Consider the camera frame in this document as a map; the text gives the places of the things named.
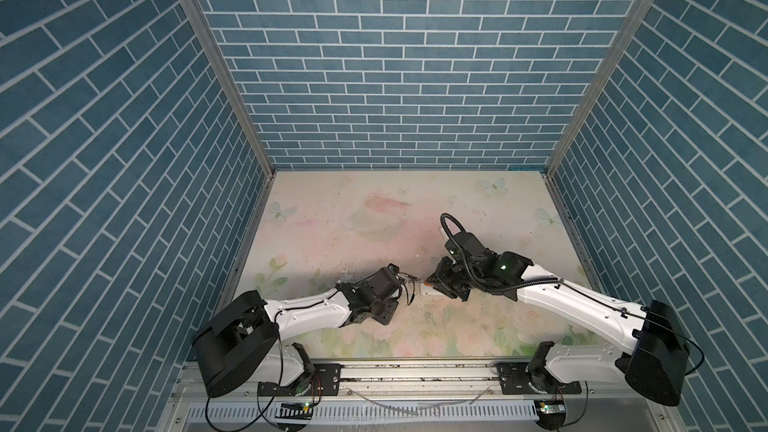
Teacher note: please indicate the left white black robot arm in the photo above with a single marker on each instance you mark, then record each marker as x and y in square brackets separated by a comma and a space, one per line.
[254, 338]

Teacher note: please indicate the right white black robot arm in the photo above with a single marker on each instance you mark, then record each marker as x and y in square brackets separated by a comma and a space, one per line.
[645, 346]

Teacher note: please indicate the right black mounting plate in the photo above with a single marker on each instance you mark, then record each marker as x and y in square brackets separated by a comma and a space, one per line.
[521, 378]

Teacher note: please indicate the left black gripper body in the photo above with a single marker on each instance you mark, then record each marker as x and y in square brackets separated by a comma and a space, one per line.
[384, 312]

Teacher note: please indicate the white remote control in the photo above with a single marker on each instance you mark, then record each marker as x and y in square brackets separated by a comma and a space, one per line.
[427, 290]

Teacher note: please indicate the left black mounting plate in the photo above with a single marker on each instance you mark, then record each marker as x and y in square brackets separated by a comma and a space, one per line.
[323, 381]

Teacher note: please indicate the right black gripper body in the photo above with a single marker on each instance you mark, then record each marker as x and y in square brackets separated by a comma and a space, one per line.
[452, 280]

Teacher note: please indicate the white perforated cable duct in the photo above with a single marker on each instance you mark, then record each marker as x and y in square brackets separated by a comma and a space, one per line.
[364, 413]

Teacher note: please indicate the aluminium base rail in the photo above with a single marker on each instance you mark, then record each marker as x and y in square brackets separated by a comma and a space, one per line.
[600, 407]

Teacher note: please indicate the black mounting plate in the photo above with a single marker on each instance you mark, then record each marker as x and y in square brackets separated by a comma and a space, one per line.
[323, 381]
[521, 378]

